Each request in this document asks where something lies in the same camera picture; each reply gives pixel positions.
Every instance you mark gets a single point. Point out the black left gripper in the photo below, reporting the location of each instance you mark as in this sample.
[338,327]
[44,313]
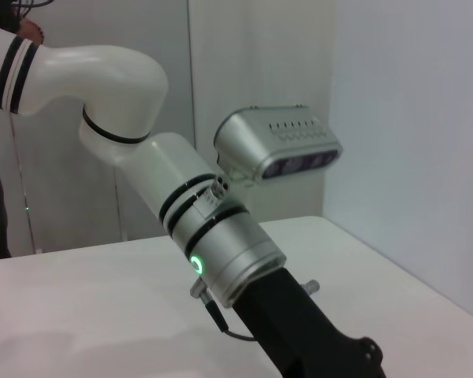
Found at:
[291,334]

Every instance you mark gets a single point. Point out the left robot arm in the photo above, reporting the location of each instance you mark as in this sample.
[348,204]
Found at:
[114,78]

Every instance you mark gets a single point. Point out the person's dark sleeved forearm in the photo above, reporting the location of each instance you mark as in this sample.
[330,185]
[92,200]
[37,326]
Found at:
[0,13]

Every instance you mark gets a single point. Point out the person's hand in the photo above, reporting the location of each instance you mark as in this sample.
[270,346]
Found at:
[31,31]

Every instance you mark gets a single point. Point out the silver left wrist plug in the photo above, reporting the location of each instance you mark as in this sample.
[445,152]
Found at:
[311,286]

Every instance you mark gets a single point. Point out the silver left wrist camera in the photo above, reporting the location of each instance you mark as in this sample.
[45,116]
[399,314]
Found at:
[280,145]

